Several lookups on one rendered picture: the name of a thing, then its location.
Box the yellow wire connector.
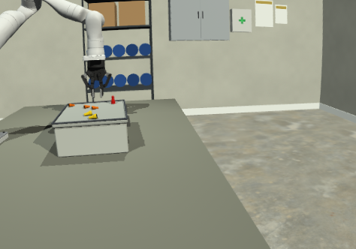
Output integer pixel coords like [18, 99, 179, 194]
[84, 110, 92, 116]
[89, 114, 98, 119]

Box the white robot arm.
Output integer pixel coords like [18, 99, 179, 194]
[0, 0, 105, 61]

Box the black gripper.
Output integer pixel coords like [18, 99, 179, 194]
[81, 60, 112, 98]

